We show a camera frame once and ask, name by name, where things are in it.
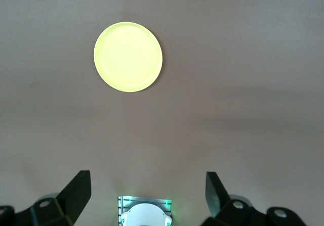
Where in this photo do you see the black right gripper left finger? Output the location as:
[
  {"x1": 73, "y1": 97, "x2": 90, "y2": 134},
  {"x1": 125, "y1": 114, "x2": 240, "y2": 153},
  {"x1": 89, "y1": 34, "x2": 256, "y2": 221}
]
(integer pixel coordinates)
[{"x1": 0, "y1": 170, "x2": 91, "y2": 226}]

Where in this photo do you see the yellow round plate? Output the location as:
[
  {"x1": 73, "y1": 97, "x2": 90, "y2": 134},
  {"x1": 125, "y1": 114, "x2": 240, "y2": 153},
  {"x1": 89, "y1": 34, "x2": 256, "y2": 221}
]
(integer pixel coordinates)
[{"x1": 93, "y1": 21, "x2": 164, "y2": 93}]

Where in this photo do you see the brown table cover sheet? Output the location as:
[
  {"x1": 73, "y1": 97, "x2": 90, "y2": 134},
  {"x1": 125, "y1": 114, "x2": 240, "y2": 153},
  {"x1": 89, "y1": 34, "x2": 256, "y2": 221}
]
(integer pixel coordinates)
[{"x1": 0, "y1": 0, "x2": 324, "y2": 226}]

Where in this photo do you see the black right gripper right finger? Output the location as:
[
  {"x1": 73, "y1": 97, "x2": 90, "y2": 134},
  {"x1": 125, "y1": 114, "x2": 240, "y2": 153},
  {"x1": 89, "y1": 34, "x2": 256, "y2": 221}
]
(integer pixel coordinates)
[{"x1": 202, "y1": 171, "x2": 308, "y2": 226}]

